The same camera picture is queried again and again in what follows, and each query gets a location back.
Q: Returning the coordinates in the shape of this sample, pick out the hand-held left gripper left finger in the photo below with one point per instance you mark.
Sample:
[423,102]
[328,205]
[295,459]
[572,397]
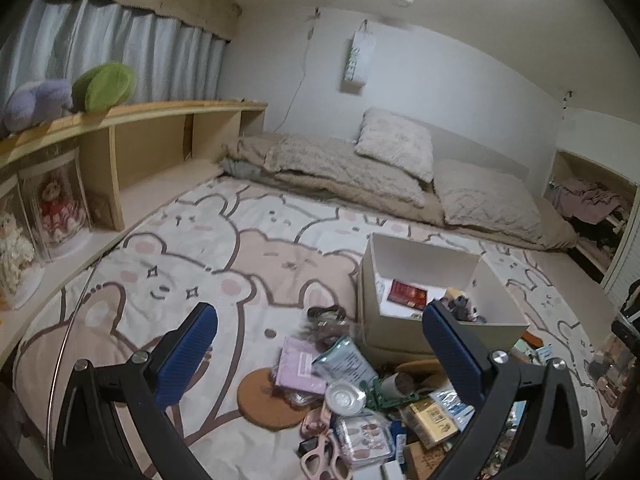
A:
[187,355]

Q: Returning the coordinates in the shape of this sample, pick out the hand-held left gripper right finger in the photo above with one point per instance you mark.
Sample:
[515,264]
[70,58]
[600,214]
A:
[452,355]

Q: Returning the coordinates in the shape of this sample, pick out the multicolour crocheted piece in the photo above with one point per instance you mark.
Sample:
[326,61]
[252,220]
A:
[467,310]

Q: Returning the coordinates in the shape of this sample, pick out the white cardboard box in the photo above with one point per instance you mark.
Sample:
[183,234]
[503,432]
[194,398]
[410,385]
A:
[415,260]

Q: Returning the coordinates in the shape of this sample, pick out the pink looped plastic tool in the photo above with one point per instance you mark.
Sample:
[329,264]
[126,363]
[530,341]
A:
[312,460]

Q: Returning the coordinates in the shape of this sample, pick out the blue foil packet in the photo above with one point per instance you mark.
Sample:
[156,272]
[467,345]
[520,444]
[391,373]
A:
[450,412]

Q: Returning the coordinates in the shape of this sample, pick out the oval wooden block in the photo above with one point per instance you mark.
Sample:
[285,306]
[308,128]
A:
[452,293]

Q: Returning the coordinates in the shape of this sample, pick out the yellow small box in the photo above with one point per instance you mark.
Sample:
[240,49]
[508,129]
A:
[430,422]

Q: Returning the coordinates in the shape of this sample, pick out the red flat box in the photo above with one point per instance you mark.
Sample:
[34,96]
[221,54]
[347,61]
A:
[407,294]

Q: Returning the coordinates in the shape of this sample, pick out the orange flat piece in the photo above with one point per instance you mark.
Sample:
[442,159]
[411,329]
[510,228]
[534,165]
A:
[531,339]

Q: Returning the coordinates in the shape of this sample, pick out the round cork coaster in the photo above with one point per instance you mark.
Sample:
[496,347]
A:
[265,400]

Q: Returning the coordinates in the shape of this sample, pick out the small blue white packet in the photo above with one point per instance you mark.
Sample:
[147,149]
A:
[544,355]

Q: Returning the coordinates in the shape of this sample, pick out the blue grey plastic packet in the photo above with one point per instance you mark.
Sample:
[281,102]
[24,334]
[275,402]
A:
[350,365]

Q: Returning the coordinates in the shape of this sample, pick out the brown cardboard box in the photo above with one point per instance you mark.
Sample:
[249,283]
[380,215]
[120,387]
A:
[420,462]

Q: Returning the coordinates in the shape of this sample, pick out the purple flat packet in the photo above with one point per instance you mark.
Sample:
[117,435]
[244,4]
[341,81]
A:
[300,365]

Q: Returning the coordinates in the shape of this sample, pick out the bear printed blanket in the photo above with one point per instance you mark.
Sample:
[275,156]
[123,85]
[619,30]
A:
[200,240]

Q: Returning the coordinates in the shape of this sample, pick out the clear press-on nail case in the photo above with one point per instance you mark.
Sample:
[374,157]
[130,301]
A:
[362,437]

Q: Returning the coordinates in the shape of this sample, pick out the brown fuzzy scrunchie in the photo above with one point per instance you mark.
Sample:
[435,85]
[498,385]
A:
[325,334]

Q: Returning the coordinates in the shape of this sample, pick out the quilted beige pillow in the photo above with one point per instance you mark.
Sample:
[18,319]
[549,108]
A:
[490,200]

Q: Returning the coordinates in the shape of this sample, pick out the cluster of cosmetic bottles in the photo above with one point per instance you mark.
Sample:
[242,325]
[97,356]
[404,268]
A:
[612,375]

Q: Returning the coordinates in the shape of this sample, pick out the beige folded duvet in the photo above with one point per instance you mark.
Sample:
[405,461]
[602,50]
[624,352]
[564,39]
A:
[360,210]

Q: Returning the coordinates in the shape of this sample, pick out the red dress doll case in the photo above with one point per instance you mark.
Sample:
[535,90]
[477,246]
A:
[55,205]

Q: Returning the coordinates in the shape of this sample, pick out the white louvre door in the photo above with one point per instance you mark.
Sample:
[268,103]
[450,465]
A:
[627,255]

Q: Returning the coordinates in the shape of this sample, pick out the pink clothes pile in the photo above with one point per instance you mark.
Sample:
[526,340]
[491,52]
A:
[585,197]

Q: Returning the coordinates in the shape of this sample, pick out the white dress doll case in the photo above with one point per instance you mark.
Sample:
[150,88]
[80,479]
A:
[12,245]

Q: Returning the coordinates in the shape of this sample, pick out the wooden shelf unit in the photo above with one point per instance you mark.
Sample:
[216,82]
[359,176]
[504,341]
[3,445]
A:
[150,145]

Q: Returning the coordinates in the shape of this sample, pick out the long fluffy beige pillow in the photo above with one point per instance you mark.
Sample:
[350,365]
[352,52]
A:
[340,170]

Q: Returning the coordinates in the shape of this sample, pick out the small fluffy beige pillow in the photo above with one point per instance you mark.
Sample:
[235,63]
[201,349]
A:
[395,142]

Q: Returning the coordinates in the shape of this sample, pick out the white cabinet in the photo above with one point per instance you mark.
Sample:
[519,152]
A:
[595,130]

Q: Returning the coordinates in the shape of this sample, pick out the green plush toy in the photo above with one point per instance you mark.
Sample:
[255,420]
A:
[105,85]

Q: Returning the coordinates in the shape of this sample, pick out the purple plush toy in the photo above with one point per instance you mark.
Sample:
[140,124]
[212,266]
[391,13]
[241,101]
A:
[35,102]

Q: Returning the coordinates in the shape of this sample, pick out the pale blue curtain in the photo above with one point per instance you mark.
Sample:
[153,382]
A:
[165,60]

